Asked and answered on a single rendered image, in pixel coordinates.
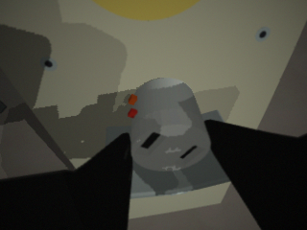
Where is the dark grey flat bar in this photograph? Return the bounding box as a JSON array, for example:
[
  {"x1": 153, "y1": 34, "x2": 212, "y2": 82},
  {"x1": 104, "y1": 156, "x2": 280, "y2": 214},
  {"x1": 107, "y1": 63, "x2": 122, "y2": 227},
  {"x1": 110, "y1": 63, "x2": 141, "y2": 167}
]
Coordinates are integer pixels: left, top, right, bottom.
[{"x1": 0, "y1": 101, "x2": 7, "y2": 113}]

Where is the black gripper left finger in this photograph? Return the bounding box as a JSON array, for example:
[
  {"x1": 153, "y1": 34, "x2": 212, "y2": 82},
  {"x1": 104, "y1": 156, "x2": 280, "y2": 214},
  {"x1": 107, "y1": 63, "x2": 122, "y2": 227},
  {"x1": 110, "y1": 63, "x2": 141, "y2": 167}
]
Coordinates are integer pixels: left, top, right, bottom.
[{"x1": 0, "y1": 132, "x2": 132, "y2": 230}]

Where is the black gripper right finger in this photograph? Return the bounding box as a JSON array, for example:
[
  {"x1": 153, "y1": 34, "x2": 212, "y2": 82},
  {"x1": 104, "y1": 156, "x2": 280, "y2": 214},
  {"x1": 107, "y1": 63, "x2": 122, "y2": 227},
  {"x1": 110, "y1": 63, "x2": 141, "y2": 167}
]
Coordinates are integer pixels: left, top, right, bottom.
[{"x1": 204, "y1": 120, "x2": 307, "y2": 230}]

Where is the grey round cartridge with two slots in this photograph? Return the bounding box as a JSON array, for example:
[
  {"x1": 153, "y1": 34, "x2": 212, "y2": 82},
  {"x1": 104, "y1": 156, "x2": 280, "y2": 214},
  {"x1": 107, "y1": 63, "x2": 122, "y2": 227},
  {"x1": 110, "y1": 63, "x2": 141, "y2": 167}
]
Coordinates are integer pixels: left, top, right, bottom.
[{"x1": 128, "y1": 78, "x2": 211, "y2": 172}]

